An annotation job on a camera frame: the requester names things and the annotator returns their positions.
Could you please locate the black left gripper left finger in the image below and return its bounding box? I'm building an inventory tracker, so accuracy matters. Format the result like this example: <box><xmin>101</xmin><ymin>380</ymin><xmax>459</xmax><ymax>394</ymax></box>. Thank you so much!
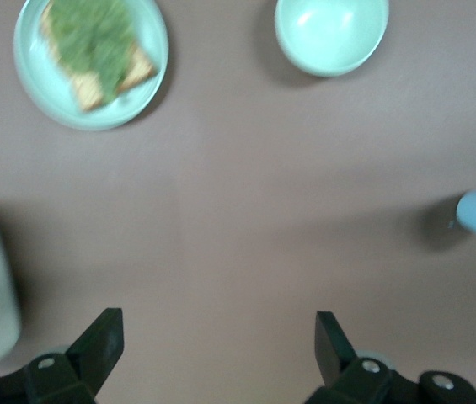
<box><xmin>0</xmin><ymin>307</ymin><xmax>124</xmax><ymax>404</ymax></box>

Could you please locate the pale green bowl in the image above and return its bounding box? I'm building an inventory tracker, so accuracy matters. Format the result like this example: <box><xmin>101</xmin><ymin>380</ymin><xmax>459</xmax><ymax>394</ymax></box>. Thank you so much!
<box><xmin>274</xmin><ymin>0</ymin><xmax>390</xmax><ymax>78</ymax></box>

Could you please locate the toast slice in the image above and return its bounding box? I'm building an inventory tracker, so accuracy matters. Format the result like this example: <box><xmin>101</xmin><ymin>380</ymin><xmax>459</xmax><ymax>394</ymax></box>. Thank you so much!
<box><xmin>39</xmin><ymin>0</ymin><xmax>158</xmax><ymax>113</ymax></box>

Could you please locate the green lettuce leaf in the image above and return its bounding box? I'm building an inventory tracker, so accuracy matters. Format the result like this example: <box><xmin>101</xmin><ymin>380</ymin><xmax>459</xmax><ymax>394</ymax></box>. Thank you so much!
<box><xmin>47</xmin><ymin>0</ymin><xmax>138</xmax><ymax>104</ymax></box>

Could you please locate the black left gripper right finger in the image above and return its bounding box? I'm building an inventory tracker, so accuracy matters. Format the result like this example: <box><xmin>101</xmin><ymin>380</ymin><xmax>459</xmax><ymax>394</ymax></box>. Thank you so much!
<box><xmin>304</xmin><ymin>311</ymin><xmax>476</xmax><ymax>404</ymax></box>

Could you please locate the pale green plate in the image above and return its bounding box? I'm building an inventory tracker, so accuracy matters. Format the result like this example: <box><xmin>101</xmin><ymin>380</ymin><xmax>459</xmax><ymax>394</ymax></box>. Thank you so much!
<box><xmin>13</xmin><ymin>0</ymin><xmax>169</xmax><ymax>131</ymax></box>

